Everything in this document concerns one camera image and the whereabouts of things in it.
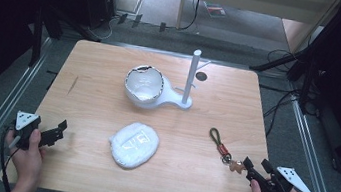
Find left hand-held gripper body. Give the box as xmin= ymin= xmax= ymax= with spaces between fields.
xmin=8 ymin=109 xmax=47 ymax=153

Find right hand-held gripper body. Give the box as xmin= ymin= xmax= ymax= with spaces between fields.
xmin=255 ymin=162 xmax=319 ymax=192

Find green cord keychain with charm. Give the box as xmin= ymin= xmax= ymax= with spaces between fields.
xmin=204 ymin=126 xmax=252 ymax=176

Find person's left hand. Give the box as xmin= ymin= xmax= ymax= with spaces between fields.
xmin=0 ymin=124 xmax=50 ymax=191

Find white fluffy pouch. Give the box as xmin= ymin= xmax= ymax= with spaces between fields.
xmin=104 ymin=118 xmax=162 ymax=175

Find black upright stand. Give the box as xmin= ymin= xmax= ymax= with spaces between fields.
xmin=26 ymin=2 xmax=50 ymax=70

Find white bowl with dark rim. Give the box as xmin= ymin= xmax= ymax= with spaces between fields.
xmin=121 ymin=62 xmax=167 ymax=107

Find black tripod leg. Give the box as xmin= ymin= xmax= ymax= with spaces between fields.
xmin=248 ymin=45 xmax=304 ymax=78
xmin=43 ymin=4 xmax=105 ymax=44

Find dark round disc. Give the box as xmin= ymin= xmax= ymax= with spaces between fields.
xmin=194 ymin=70 xmax=209 ymax=83

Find light wooden furniture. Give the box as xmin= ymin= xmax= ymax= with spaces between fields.
xmin=174 ymin=0 xmax=341 ymax=60

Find red booklet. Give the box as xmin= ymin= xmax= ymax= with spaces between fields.
xmin=202 ymin=1 xmax=229 ymax=20

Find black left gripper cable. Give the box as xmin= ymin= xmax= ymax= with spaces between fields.
xmin=0 ymin=124 xmax=21 ymax=192

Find black floor cables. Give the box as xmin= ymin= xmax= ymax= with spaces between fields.
xmin=251 ymin=47 xmax=310 ymax=142

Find white stand with post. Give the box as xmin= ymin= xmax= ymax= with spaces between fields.
xmin=122 ymin=39 xmax=215 ymax=118

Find black hanging cable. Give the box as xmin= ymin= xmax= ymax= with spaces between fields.
xmin=177 ymin=0 xmax=204 ymax=34

